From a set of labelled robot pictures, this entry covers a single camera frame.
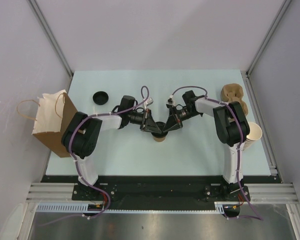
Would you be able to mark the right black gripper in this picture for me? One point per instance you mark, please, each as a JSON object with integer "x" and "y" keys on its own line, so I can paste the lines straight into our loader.
{"x": 174, "y": 119}

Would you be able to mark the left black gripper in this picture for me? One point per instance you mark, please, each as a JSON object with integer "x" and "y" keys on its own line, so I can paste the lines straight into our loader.
{"x": 148, "y": 124}

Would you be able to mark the brown paper coffee cup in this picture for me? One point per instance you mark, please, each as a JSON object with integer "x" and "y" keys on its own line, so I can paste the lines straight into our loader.
{"x": 159, "y": 138}

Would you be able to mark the black plastic cup lid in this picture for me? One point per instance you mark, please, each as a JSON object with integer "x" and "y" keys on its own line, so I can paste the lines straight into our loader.
{"x": 100, "y": 98}

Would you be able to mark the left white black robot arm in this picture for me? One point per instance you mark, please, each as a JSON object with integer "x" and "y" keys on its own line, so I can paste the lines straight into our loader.
{"x": 81, "y": 136}

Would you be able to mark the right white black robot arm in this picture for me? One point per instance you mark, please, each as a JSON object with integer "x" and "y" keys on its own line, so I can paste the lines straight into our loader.
{"x": 230, "y": 123}

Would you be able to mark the brown paper takeout bag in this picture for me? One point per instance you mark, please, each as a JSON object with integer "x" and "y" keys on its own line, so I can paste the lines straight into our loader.
{"x": 54, "y": 114}

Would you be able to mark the brown pulp cup carrier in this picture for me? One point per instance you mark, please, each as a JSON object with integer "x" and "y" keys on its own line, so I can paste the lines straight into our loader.
{"x": 234, "y": 93}

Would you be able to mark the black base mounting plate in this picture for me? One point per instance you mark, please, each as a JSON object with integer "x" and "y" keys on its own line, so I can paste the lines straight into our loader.
{"x": 158, "y": 193}

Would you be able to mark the stack of paper cups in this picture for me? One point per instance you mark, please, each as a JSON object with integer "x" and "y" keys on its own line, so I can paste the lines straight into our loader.
{"x": 254, "y": 135}

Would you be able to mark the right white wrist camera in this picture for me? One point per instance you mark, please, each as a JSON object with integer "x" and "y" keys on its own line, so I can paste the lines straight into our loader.
{"x": 170, "y": 103}

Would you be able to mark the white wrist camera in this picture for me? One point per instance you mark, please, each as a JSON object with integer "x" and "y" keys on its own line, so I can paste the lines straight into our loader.
{"x": 170, "y": 103}
{"x": 147, "y": 102}

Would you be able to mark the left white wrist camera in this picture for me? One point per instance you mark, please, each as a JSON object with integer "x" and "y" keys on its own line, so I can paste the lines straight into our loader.
{"x": 147, "y": 102}

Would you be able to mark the aluminium frame rail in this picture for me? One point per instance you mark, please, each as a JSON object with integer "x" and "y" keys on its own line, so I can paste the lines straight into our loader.
{"x": 270, "y": 193}

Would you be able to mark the white slotted cable duct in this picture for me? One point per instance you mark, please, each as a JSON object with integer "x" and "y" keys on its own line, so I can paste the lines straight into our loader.
{"x": 62, "y": 207}

